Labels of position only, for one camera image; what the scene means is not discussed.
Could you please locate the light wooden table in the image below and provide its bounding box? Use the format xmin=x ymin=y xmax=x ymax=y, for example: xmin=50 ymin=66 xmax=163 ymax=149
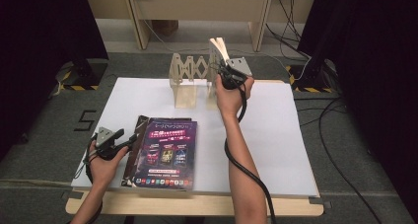
xmin=65 ymin=79 xmax=324 ymax=217

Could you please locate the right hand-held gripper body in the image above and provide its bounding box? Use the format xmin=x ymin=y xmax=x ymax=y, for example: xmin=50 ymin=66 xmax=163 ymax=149
xmin=219 ymin=56 xmax=253 ymax=91

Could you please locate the black curtain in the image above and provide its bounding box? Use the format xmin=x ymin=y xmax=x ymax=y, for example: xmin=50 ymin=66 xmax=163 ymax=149
xmin=0 ymin=0 xmax=109 ymax=159
xmin=297 ymin=0 xmax=418 ymax=215

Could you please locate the white board sheet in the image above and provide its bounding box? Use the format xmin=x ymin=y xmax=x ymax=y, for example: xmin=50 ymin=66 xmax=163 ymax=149
xmin=70 ymin=77 xmax=319 ymax=198

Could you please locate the white book with picture grid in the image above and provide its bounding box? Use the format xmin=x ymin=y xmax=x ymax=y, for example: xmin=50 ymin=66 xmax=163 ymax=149
xmin=209 ymin=37 xmax=231 ymax=87

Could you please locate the purple magazine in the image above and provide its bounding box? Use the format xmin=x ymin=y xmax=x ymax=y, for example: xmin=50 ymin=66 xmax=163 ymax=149
xmin=133 ymin=117 xmax=198 ymax=190

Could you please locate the stand base with striped tape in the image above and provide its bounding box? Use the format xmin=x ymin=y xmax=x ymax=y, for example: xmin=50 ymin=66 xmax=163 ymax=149
xmin=285 ymin=59 xmax=341 ymax=94
xmin=52 ymin=58 xmax=109 ymax=92

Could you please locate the black tape strip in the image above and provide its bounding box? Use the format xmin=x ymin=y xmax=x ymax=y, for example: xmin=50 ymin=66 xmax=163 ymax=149
xmin=61 ymin=190 xmax=84 ymax=200
xmin=309 ymin=197 xmax=332 ymax=209

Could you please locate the person's right hand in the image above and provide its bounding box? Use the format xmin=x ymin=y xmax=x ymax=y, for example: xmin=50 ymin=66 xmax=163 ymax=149
xmin=215 ymin=76 xmax=255 ymax=119

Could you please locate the black power cable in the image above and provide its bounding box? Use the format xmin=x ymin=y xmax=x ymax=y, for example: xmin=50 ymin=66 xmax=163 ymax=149
xmin=279 ymin=0 xmax=304 ymax=42
xmin=265 ymin=0 xmax=312 ymax=59

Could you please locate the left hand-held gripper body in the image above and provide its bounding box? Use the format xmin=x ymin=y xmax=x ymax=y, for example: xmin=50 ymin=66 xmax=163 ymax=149
xmin=95 ymin=127 xmax=124 ymax=162

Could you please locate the beige expandable book rack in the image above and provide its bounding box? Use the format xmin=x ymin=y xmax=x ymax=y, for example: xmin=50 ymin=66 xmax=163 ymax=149
xmin=169 ymin=52 xmax=220 ymax=111

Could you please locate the person's left hand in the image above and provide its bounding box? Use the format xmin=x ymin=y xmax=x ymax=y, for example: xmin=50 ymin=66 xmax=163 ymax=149
xmin=89 ymin=140 xmax=130 ymax=188

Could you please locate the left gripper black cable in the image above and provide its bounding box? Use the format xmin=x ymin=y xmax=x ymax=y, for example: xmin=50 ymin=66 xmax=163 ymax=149
xmin=83 ymin=141 xmax=105 ymax=224

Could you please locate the thin grey cord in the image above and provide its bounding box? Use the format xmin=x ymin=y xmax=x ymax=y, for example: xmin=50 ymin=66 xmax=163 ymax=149
xmin=73 ymin=140 xmax=97 ymax=180

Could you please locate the long black floor cable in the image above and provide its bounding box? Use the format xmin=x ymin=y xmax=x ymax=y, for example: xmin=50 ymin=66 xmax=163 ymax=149
xmin=317 ymin=97 xmax=383 ymax=224

